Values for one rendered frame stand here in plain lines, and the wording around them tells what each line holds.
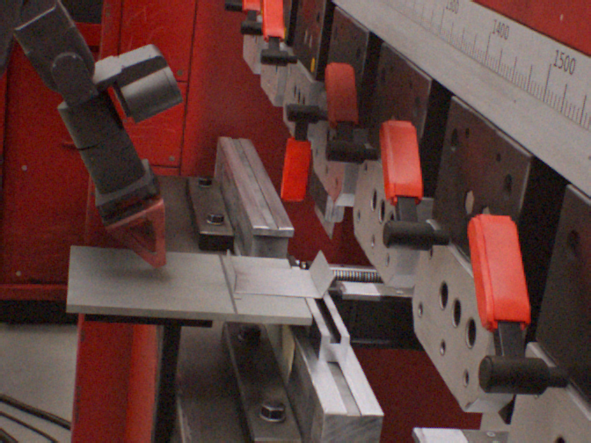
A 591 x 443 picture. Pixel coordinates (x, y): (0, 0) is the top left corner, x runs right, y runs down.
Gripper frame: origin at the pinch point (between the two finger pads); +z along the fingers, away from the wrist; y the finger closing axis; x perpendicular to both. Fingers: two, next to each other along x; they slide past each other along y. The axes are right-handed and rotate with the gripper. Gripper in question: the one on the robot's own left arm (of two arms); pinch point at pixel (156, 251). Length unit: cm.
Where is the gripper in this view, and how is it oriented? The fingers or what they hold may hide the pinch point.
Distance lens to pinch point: 131.1
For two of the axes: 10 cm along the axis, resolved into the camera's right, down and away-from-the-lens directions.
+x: -9.1, 4.0, -0.3
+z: 3.7, 8.6, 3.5
